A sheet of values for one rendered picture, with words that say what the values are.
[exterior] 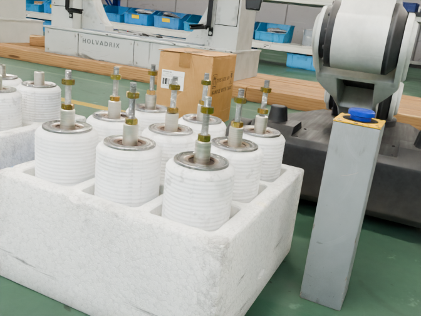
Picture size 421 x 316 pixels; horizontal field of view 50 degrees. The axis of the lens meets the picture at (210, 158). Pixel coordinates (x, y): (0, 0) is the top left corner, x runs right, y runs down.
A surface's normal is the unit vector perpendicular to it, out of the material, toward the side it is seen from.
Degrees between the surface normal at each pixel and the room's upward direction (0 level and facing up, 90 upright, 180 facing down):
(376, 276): 0
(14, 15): 90
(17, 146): 90
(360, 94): 74
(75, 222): 90
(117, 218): 90
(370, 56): 118
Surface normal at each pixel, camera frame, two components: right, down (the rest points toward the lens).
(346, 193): -0.44, 0.22
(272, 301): 0.11, -0.95
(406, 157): -0.21, -0.51
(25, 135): 0.91, 0.22
